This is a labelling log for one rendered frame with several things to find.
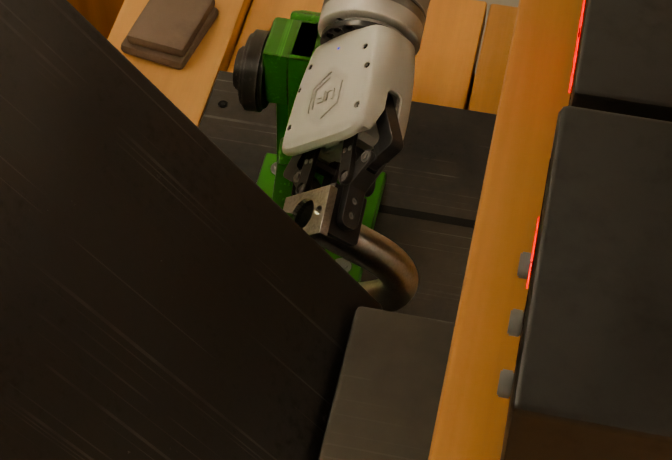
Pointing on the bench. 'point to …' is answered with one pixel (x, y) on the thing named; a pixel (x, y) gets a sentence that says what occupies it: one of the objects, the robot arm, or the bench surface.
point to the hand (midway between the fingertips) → (327, 219)
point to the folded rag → (170, 26)
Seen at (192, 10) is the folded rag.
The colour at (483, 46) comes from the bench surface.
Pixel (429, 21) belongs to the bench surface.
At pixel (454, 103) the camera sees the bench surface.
